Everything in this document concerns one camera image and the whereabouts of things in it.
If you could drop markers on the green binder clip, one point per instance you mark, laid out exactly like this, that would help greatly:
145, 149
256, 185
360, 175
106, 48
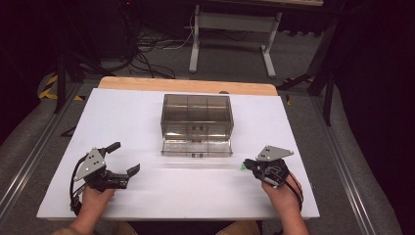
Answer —
243, 167

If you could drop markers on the person's left leg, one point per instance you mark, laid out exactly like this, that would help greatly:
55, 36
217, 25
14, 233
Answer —
125, 229

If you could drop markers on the person's left hand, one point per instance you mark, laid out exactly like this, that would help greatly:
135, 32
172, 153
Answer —
96, 200

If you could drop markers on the black equipment tower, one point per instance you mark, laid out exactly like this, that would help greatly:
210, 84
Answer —
127, 19

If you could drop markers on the white metal desk frame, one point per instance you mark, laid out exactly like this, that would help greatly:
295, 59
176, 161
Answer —
235, 23

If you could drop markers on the black metal stand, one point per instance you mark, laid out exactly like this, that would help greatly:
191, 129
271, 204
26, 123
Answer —
328, 84
60, 65

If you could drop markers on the person's right hand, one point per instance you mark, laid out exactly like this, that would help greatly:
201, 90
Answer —
285, 197

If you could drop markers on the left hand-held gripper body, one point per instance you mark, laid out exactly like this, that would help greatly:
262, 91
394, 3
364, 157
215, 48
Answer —
94, 173

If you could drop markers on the aluminium floor rail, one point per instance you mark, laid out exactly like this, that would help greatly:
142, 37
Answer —
342, 163
36, 147

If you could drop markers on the white board mat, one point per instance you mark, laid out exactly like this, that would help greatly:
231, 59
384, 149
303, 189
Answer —
182, 189

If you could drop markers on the person's leg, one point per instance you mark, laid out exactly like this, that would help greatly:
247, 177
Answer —
239, 228
125, 229

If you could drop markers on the smoky clear drawer organizer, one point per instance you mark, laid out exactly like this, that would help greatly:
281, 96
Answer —
195, 111

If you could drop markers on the yellow black floor tape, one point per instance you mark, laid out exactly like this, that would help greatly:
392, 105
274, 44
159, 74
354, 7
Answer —
49, 89

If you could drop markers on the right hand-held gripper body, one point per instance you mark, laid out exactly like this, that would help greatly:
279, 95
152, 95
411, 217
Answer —
272, 169

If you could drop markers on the wooden table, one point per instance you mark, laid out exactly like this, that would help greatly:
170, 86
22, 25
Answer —
147, 84

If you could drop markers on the person's right leg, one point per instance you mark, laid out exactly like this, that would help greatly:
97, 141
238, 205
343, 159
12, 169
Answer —
239, 228

